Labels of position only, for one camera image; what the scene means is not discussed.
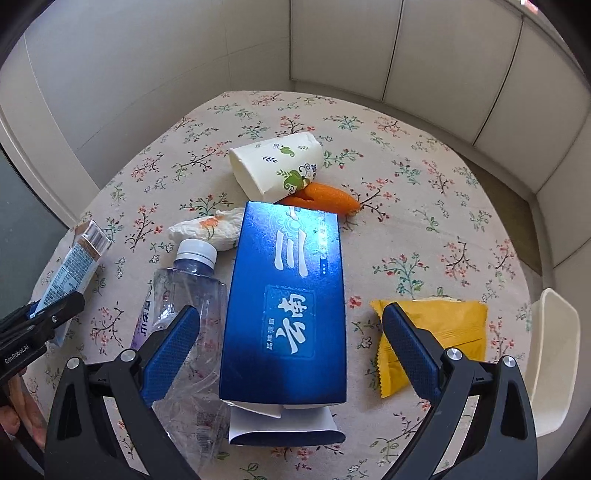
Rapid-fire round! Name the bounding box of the blue cardboard box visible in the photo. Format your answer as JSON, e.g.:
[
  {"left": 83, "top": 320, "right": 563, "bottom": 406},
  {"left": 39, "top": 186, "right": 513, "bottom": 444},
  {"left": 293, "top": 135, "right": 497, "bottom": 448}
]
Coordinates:
[{"left": 218, "top": 200, "right": 347, "bottom": 446}]

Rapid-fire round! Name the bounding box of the yellow snack packet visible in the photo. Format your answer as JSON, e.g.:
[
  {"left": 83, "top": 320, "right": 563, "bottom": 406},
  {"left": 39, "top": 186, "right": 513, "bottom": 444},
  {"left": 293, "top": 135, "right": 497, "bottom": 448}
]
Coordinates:
[{"left": 369, "top": 298, "right": 489, "bottom": 400}]

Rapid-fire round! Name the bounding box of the person's left hand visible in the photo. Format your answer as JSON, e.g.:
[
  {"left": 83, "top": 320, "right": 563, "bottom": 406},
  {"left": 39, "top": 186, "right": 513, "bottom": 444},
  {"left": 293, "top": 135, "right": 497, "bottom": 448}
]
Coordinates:
[{"left": 0, "top": 373, "right": 48, "bottom": 448}]

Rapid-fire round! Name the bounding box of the printed tissue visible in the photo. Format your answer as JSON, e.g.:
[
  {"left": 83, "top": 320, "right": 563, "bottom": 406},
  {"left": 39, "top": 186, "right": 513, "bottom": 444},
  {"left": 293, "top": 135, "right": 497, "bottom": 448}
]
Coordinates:
[{"left": 167, "top": 208, "right": 245, "bottom": 252}]

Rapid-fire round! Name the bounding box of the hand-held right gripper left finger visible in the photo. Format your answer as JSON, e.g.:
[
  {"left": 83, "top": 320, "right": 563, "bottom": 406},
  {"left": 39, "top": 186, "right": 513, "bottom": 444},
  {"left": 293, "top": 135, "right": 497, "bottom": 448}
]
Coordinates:
[{"left": 44, "top": 305, "right": 204, "bottom": 480}]

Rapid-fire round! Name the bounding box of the orange peel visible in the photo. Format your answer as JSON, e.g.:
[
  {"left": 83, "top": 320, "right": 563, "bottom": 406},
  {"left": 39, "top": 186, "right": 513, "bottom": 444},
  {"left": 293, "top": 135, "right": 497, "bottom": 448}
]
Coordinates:
[{"left": 277, "top": 182, "right": 361, "bottom": 217}]

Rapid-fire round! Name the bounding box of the white plastic chair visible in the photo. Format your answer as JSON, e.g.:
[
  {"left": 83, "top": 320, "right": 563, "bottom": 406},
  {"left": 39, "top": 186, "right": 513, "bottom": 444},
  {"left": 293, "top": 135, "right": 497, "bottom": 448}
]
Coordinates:
[{"left": 524, "top": 288, "right": 581, "bottom": 437}]

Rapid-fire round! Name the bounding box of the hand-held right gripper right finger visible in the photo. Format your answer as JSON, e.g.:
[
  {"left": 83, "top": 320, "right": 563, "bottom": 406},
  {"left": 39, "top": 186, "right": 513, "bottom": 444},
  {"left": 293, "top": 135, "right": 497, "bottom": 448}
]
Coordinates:
[{"left": 381, "top": 302, "right": 541, "bottom": 480}]

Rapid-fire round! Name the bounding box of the white printed paper cup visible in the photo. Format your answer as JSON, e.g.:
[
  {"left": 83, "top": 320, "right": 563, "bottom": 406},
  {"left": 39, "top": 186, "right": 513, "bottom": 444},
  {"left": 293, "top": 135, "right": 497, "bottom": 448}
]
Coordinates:
[{"left": 229, "top": 132, "right": 322, "bottom": 204}]

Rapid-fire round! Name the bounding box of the clear plastic bottle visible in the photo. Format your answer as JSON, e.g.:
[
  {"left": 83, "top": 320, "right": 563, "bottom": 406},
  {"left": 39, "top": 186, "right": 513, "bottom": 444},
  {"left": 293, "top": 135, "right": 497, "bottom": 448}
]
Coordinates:
[{"left": 131, "top": 239, "right": 232, "bottom": 476}]

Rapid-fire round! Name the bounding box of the small drink carton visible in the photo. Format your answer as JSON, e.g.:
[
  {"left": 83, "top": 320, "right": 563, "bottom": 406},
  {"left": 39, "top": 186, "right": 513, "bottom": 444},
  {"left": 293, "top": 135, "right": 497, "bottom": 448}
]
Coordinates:
[{"left": 31, "top": 220, "right": 112, "bottom": 347}]

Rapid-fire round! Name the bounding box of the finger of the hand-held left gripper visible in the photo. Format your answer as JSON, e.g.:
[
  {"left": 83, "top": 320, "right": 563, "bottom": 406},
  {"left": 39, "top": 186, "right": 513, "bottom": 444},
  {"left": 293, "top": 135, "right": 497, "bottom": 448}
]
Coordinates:
[{"left": 0, "top": 292, "right": 86, "bottom": 346}]

